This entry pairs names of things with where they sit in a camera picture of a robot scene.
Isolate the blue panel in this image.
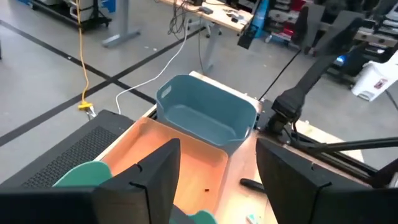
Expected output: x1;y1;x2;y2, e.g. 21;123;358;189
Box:
251;0;270;30

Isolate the wooden desk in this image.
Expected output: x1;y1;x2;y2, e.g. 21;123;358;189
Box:
160;0;254;34

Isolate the green-teal plastic bin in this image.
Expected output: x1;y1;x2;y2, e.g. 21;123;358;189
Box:
52;161;218;224

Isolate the blue-teal plastic bin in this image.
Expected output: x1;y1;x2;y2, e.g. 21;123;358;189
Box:
155;73;259;147

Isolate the black equipment cart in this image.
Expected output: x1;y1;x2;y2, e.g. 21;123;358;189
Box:
18;0;113;31

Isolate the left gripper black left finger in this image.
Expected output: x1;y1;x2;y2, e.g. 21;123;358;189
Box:
92;138;181;224

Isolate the orange translucent plastic tray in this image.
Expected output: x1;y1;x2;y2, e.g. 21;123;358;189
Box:
94;116;230;216

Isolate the white floor cable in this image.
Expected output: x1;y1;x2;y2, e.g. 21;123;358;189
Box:
114;17;191;115

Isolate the white plastic bin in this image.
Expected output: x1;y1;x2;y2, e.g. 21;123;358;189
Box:
351;49;398;103

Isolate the yellow extension cable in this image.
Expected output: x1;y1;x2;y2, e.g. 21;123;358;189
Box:
74;0;94;112

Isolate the storage shelf with items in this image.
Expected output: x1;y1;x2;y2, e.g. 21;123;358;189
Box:
266;0;315;44

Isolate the grey desk leg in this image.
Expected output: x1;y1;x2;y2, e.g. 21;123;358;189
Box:
186;18;223;74
101;0;141;49

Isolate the black ladle with white label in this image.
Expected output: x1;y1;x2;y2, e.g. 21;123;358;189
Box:
239;177;266;193

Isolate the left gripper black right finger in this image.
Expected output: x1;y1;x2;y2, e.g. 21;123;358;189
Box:
256;138;346;224

